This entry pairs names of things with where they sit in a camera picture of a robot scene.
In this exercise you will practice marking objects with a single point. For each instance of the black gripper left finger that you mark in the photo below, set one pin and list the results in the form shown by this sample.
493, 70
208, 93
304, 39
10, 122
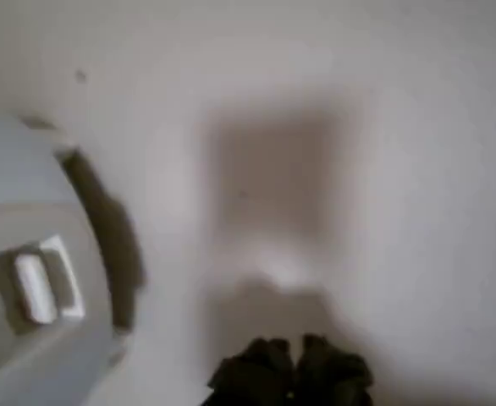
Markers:
252, 376

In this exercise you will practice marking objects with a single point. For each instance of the white rice cooker body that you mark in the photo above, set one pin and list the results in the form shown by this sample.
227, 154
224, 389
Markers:
19, 169

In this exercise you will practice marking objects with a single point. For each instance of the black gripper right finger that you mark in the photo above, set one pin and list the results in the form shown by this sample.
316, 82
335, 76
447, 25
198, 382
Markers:
332, 376

